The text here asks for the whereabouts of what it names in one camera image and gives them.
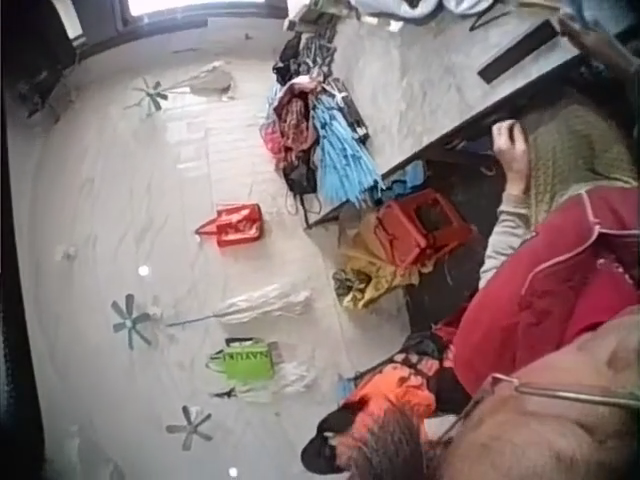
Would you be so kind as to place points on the red shopping bag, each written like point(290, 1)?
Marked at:
point(235, 225)

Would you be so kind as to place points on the grey marble table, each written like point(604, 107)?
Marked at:
point(425, 85)

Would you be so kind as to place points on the person's left fingers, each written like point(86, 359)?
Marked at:
point(509, 131)

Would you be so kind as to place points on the green shopping bag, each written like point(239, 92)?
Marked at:
point(244, 359)

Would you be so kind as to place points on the white plastic bag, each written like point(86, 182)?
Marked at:
point(287, 377)
point(212, 80)
point(267, 305)

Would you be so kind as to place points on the red plastic stool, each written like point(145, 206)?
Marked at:
point(422, 232)

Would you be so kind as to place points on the heap of mixed clothes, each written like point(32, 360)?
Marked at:
point(295, 125)

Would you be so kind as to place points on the long black flat bar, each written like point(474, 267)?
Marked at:
point(517, 50)

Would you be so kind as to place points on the person's right hand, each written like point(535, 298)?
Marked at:
point(592, 42)

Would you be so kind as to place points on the dark furniture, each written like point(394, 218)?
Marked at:
point(40, 75)

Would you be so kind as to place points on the heap of white blue cloths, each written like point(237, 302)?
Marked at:
point(400, 9)

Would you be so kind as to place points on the person's legs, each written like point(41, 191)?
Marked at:
point(400, 385)

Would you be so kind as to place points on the blue cloth under table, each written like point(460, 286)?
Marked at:
point(407, 177)

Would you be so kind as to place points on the person's left hand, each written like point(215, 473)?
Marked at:
point(515, 160)

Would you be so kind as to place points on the yellow crumpled cloth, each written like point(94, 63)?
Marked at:
point(365, 272)

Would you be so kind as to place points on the blue pleated cloth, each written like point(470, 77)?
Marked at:
point(342, 160)

